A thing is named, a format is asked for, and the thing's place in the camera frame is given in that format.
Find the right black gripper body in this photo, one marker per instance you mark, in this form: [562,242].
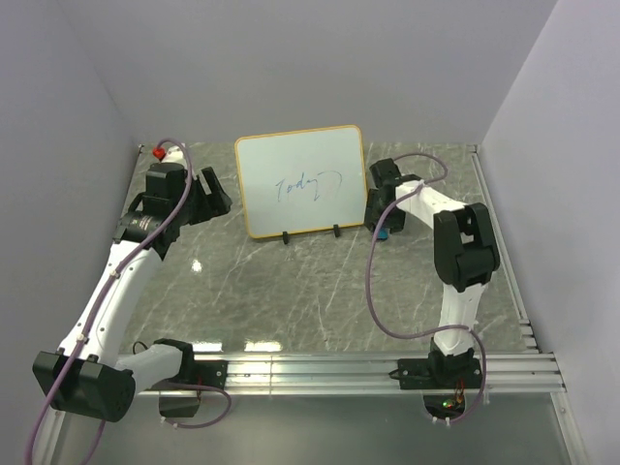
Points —
[373,209]

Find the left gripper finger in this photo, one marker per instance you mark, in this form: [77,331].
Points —
[212,182]
[222,204]

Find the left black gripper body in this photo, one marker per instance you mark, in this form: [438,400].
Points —
[199,205]

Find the yellow framed whiteboard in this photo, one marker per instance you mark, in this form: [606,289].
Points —
[302,181]

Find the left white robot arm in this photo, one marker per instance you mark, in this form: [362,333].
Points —
[85,375]

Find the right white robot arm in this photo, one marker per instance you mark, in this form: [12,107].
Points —
[465,254]

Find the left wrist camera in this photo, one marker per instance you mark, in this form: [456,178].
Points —
[173,154]

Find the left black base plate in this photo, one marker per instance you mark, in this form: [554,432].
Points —
[211,373]

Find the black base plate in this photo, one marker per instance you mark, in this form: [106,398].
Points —
[436,373]
[211,373]

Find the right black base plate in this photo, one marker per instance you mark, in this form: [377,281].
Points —
[436,373]

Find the aluminium mounting rail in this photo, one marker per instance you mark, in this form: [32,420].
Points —
[367,374]

